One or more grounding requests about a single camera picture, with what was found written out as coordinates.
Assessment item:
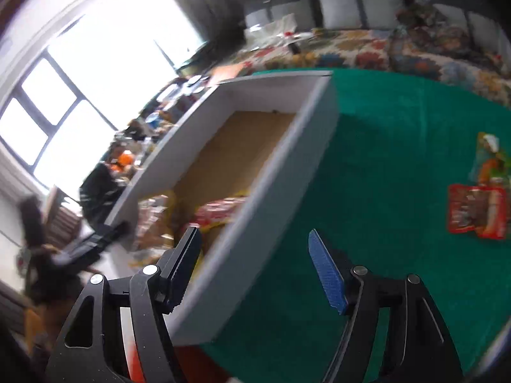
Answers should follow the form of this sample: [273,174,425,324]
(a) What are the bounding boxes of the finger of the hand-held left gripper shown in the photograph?
[60,221,131,266]

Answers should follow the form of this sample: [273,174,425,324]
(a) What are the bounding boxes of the floral bedsheet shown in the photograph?
[216,28,511,106]

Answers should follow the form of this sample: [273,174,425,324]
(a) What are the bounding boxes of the red and yellow snack packet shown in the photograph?
[192,196,250,232]

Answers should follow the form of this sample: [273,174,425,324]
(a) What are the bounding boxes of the grey curtain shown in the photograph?
[152,0,244,62]

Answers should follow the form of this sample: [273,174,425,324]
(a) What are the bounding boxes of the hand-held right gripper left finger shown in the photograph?
[46,227,202,383]

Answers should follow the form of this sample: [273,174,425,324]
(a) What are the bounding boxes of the black bag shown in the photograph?
[79,163,129,232]

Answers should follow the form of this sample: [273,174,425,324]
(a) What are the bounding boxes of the pale snack packet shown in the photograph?
[133,193,178,260]

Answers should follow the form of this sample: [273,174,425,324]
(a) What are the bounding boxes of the window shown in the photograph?
[0,0,208,192]

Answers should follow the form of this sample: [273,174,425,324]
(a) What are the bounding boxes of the cluttered desk items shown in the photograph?
[114,74,212,176]

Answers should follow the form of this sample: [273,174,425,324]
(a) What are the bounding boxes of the dark patterned quilt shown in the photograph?
[395,0,482,61]

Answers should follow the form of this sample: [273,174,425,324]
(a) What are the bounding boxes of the green patterned cloth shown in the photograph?
[200,68,511,383]

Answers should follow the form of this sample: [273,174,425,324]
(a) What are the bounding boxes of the clear plastic bag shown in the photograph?
[245,14,316,50]

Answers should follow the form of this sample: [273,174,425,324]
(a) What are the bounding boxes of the white cardboard box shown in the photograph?
[104,70,340,347]

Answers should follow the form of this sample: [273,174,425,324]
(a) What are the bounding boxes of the green snack packet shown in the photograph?
[468,131,508,187]

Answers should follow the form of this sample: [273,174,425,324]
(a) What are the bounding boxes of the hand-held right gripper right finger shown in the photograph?
[308,229,466,383]

